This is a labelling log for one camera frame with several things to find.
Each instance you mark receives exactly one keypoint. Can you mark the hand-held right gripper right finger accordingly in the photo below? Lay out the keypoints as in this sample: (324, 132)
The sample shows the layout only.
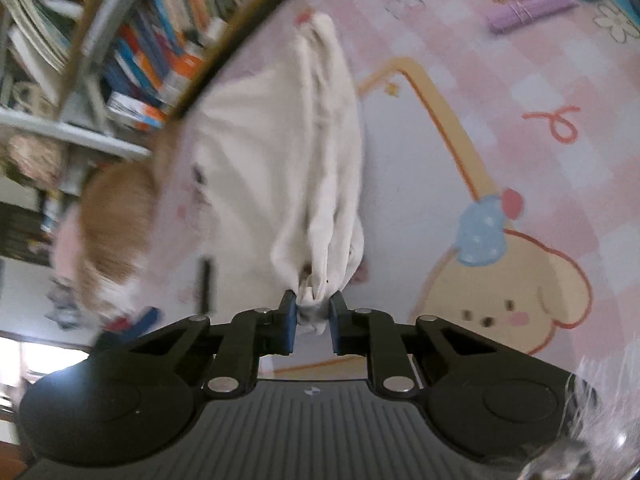
(338, 325)

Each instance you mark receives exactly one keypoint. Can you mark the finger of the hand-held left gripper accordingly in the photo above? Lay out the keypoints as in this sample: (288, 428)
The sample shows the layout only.
(204, 285)
(147, 320)

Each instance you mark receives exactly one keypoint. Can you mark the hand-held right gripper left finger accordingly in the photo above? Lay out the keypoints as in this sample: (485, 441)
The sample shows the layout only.
(287, 325)

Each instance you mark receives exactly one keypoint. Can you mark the cream white garment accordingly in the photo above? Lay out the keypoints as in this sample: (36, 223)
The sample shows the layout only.
(260, 160)

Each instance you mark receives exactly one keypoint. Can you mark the flat orange white box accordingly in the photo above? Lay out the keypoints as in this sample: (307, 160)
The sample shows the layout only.
(135, 110)

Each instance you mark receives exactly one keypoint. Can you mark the tall orange white box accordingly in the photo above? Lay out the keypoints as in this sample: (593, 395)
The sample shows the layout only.
(186, 72)

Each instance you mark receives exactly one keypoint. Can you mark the row of colourful books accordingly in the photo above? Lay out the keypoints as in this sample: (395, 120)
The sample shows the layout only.
(150, 60)

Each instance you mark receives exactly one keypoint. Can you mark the wooden bookshelf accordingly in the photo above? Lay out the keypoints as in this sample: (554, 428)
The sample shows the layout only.
(235, 35)

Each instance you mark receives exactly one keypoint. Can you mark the clear plastic bag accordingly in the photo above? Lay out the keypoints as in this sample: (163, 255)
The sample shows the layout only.
(600, 410)

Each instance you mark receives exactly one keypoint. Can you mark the pink cartoon play mat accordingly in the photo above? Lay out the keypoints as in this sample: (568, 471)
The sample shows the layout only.
(500, 85)

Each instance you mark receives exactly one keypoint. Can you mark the stack of pale books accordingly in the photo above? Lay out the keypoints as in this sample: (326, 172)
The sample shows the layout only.
(35, 25)

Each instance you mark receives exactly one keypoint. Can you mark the purple foam roll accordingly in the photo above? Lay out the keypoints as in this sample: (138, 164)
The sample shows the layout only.
(530, 10)

